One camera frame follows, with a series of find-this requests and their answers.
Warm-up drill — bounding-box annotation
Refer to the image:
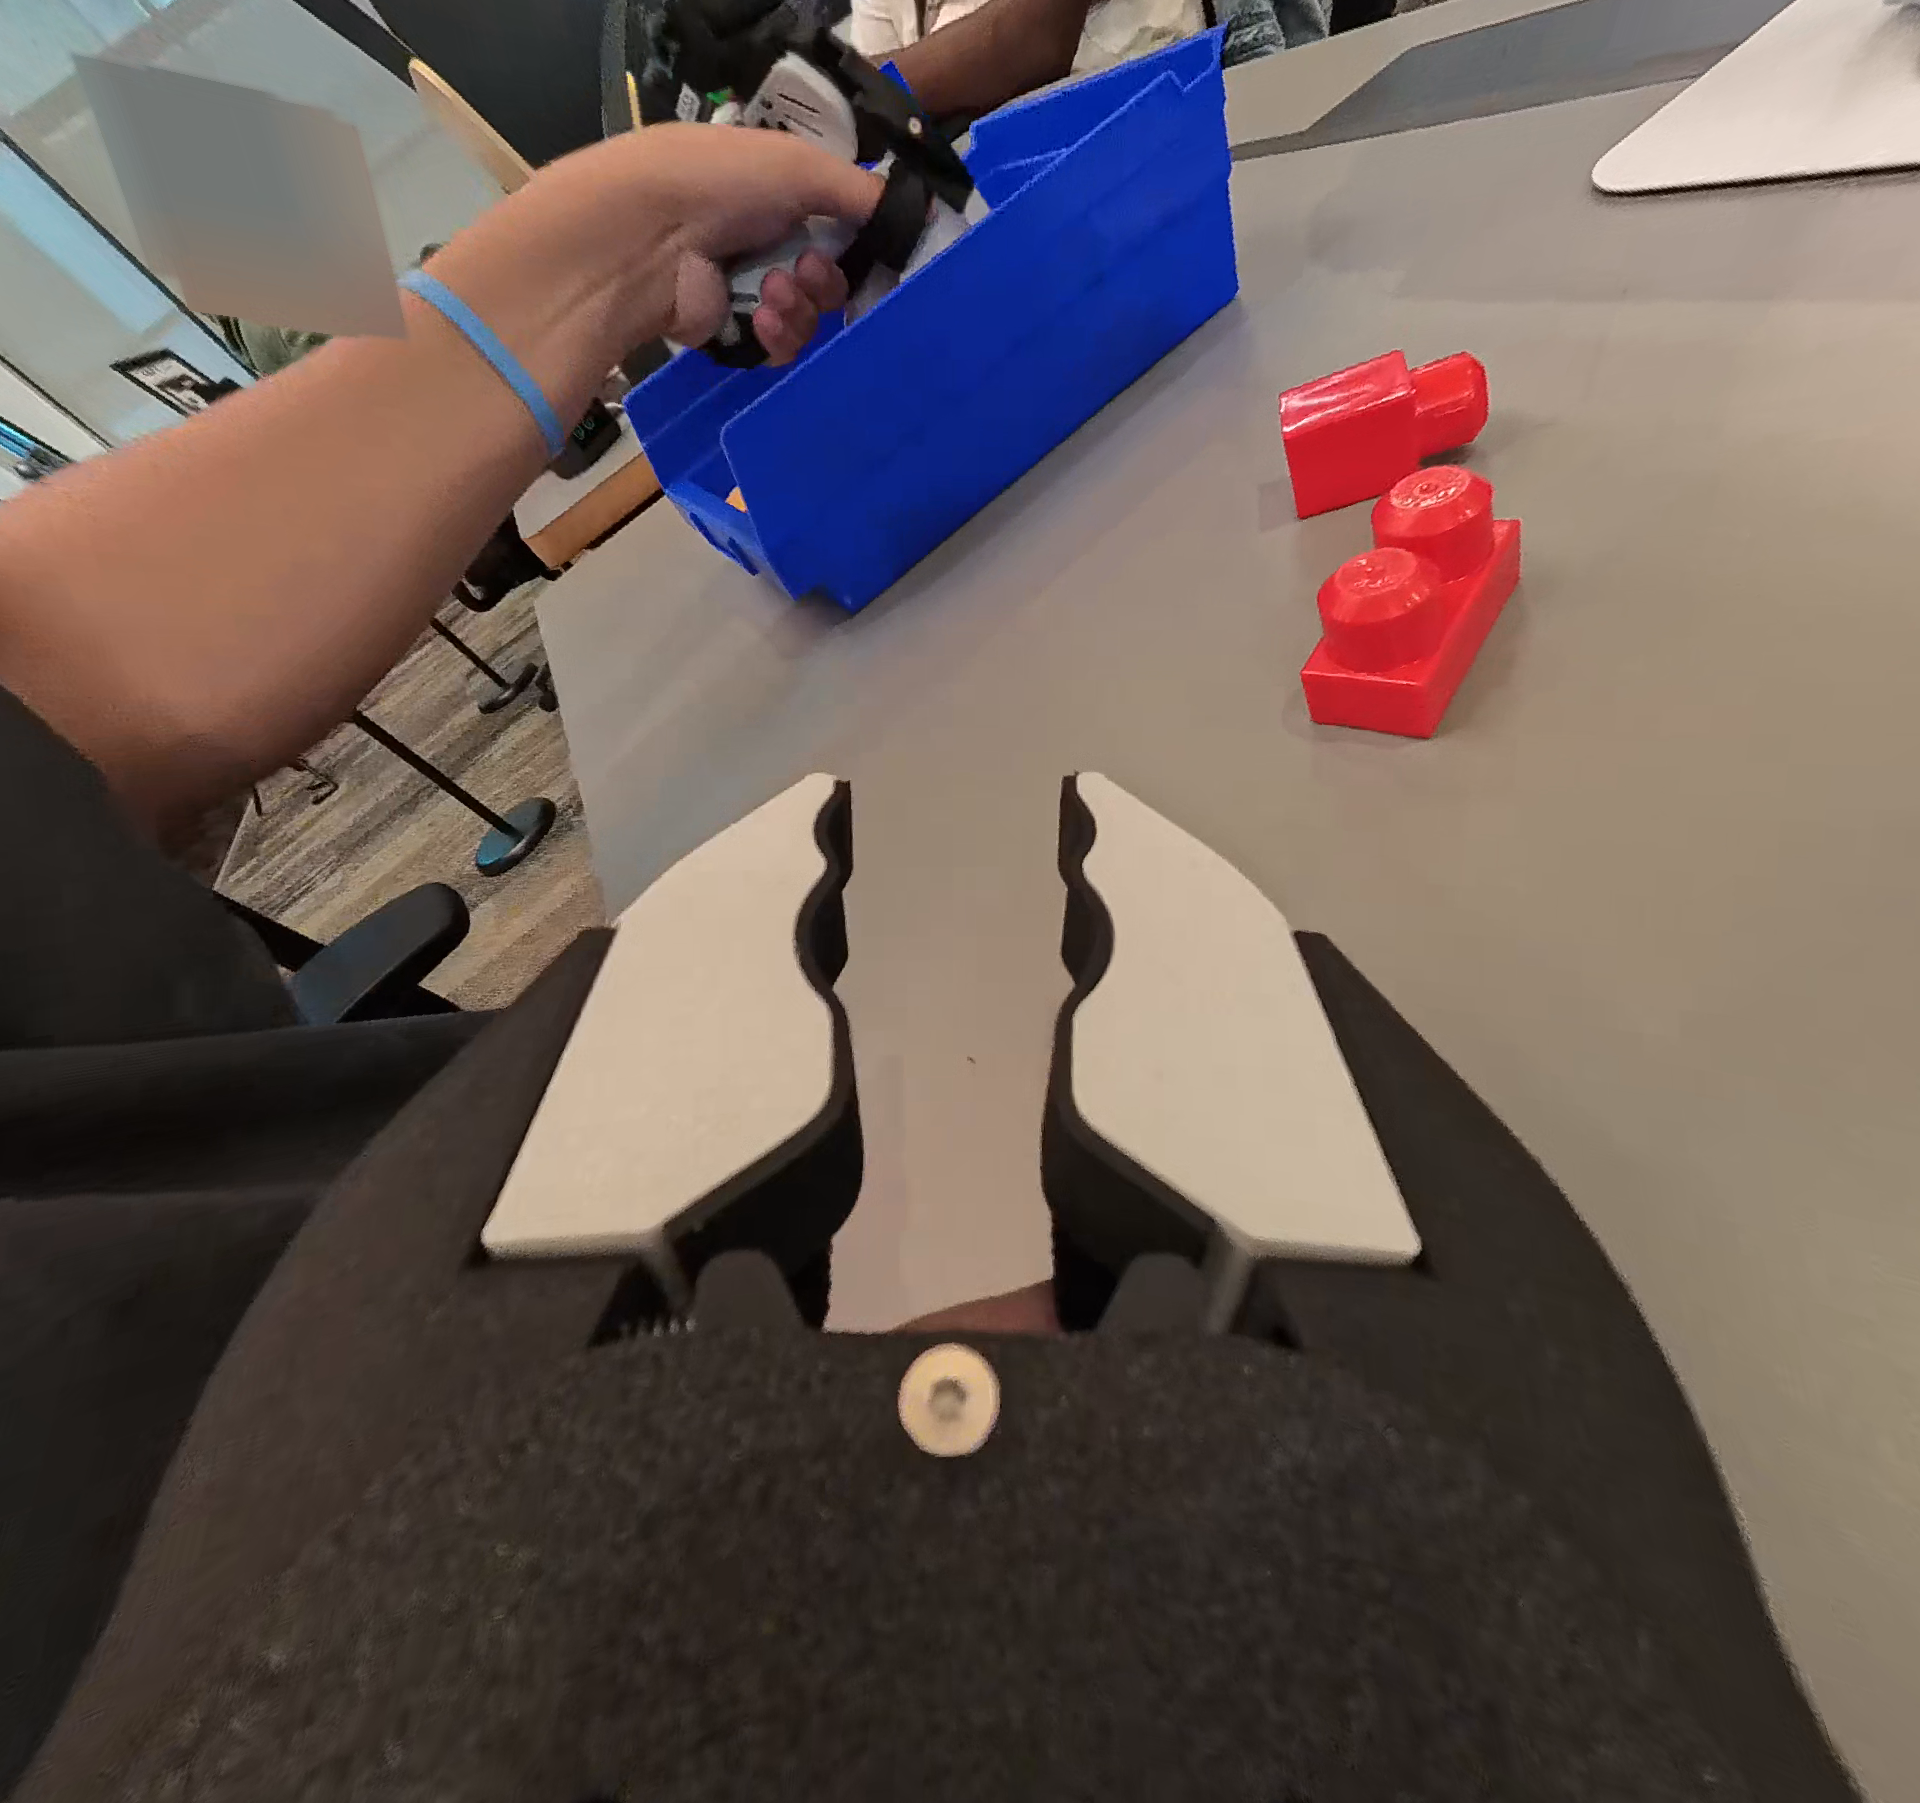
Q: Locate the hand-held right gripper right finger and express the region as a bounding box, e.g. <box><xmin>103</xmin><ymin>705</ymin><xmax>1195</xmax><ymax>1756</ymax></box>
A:
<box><xmin>1042</xmin><ymin>767</ymin><xmax>1426</xmax><ymax>1335</ymax></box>

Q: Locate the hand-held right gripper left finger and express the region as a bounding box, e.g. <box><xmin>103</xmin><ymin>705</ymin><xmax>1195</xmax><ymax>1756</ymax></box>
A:
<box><xmin>479</xmin><ymin>772</ymin><xmax>869</xmax><ymax>1332</ymax></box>

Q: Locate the red two-stud block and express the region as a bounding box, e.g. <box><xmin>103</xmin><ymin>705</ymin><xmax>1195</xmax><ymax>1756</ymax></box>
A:
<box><xmin>1298</xmin><ymin>467</ymin><xmax>1524</xmax><ymax>741</ymax></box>

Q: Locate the blue plastic bin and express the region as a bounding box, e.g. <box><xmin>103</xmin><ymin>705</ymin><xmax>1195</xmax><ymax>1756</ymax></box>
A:
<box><xmin>623</xmin><ymin>22</ymin><xmax>1245</xmax><ymax>618</ymax></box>

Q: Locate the red single-stud block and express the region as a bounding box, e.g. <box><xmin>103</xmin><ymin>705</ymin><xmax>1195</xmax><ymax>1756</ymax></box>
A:
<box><xmin>1280</xmin><ymin>348</ymin><xmax>1492</xmax><ymax>523</ymax></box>

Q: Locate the person's left forearm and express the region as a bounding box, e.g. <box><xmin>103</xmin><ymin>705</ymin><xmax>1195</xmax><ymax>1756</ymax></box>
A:
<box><xmin>0</xmin><ymin>319</ymin><xmax>560</xmax><ymax>847</ymax></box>

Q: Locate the grey desk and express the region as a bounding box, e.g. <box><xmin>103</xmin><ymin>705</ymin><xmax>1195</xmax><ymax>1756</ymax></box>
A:
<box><xmin>531</xmin><ymin>0</ymin><xmax>1920</xmax><ymax>1803</ymax></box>

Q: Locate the person's left hand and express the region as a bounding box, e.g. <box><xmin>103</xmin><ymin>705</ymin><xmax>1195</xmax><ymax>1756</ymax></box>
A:
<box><xmin>424</xmin><ymin>125</ymin><xmax>892</xmax><ymax>457</ymax></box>

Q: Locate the black pole stand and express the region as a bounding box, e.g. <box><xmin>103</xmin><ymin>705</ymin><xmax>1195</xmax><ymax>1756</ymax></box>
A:
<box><xmin>352</xmin><ymin>707</ymin><xmax>560</xmax><ymax>880</ymax></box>

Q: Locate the black office chair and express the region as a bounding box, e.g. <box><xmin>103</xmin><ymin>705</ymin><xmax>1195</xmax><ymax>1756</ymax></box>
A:
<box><xmin>437</xmin><ymin>564</ymin><xmax>560</xmax><ymax>717</ymax></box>
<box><xmin>225</xmin><ymin>880</ymin><xmax>472</xmax><ymax>1024</ymax></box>

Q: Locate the wooden board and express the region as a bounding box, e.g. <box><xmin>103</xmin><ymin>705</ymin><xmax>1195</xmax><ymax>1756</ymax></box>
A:
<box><xmin>408</xmin><ymin>55</ymin><xmax>537</xmax><ymax>196</ymax></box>

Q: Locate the blue wristband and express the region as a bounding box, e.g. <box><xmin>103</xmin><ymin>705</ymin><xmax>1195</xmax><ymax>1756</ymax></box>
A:
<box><xmin>399</xmin><ymin>269</ymin><xmax>575</xmax><ymax>462</ymax></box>

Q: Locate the wood-edged side table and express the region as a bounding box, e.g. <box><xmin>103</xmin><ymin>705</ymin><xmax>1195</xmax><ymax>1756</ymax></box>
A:
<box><xmin>518</xmin><ymin>445</ymin><xmax>664</xmax><ymax>579</ymax></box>

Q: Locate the person's dark sweatshirt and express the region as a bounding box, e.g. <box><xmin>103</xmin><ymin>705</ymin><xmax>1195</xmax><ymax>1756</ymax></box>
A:
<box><xmin>0</xmin><ymin>693</ymin><xmax>498</xmax><ymax>1791</ymax></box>

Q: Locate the black framed sign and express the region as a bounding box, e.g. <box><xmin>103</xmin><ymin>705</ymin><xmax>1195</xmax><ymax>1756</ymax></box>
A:
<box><xmin>113</xmin><ymin>351</ymin><xmax>243</xmax><ymax>412</ymax></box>

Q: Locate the white folding stand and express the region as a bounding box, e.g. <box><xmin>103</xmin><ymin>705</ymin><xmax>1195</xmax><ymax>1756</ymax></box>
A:
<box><xmin>1590</xmin><ymin>0</ymin><xmax>1920</xmax><ymax>200</ymax></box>

